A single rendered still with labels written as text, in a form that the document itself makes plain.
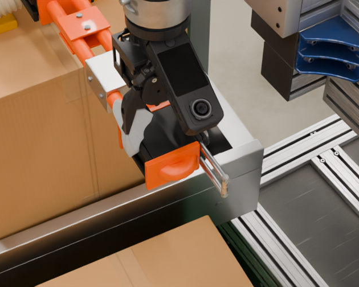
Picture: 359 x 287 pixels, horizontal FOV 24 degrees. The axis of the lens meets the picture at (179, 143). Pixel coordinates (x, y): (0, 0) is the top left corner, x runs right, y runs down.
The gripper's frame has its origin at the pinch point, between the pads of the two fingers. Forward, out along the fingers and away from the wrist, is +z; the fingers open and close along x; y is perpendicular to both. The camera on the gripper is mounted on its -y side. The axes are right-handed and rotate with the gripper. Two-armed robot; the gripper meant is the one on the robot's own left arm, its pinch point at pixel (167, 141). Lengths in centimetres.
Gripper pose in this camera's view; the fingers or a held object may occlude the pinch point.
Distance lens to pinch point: 104.5
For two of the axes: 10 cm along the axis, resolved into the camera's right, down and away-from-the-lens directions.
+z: -0.1, 6.4, 7.7
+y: -4.8, -6.7, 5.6
